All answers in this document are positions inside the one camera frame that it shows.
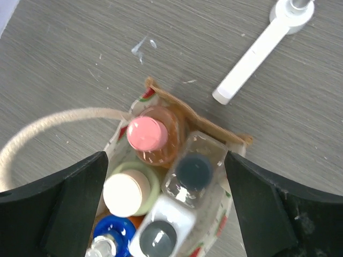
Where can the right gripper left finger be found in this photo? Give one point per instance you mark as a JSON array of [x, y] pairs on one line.
[[53, 216]]

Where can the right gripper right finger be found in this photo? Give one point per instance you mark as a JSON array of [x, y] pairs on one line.
[[280, 217]]

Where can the clear bottle dark cap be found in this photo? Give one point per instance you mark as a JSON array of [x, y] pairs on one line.
[[195, 169]]

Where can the pink cap orange bottle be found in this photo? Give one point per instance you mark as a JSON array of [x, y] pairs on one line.
[[158, 134]]

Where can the blue spray bottle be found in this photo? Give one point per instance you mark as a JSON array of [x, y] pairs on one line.
[[111, 237]]

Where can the cream cap green bottle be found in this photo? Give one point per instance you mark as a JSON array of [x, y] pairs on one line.
[[132, 189]]

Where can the white bottle grey cap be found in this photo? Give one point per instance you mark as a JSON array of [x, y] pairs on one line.
[[163, 230]]

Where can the metal clothes rack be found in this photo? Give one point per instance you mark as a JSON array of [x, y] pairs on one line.
[[286, 18]]

